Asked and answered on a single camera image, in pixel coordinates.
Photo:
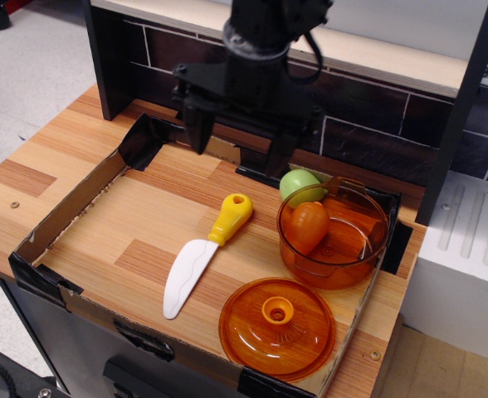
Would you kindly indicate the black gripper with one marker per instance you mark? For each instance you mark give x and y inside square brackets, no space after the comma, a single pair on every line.
[250,88]

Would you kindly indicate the orange toy carrot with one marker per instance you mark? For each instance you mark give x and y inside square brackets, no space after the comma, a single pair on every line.
[307,226]

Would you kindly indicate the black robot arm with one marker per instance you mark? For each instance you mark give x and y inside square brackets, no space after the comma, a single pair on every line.
[270,27]

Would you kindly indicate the orange transparent pot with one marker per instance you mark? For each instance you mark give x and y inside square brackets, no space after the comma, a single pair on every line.
[357,237]

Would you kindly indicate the orange transparent pot lid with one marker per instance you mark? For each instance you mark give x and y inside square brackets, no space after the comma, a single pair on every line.
[278,327]

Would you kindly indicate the green toy fruit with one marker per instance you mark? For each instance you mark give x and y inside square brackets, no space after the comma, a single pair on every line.
[298,186]

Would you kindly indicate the dark tiled backsplash shelf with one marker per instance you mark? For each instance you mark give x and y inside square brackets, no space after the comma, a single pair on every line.
[390,110]

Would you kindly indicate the white toy sink unit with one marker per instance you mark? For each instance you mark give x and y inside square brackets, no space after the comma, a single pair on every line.
[447,296]

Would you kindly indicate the yellow handled toy knife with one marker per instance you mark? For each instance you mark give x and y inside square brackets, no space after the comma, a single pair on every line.
[195,256]

